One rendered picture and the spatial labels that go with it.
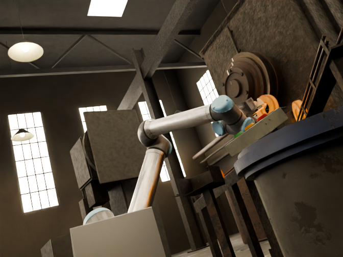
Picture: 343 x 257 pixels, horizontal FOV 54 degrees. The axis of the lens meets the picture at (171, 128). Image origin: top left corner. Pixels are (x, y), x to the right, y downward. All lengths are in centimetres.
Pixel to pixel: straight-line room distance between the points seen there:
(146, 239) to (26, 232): 1041
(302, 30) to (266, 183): 161
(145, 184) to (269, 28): 130
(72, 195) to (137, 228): 1068
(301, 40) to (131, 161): 306
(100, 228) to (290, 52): 154
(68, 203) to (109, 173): 756
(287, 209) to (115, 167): 394
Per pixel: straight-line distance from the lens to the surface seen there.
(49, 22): 1150
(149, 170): 183
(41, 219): 1179
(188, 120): 164
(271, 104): 187
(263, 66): 220
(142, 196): 176
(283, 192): 66
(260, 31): 245
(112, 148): 460
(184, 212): 899
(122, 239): 137
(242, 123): 158
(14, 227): 1174
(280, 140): 61
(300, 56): 221
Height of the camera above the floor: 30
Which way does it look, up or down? 18 degrees up
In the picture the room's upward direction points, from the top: 18 degrees counter-clockwise
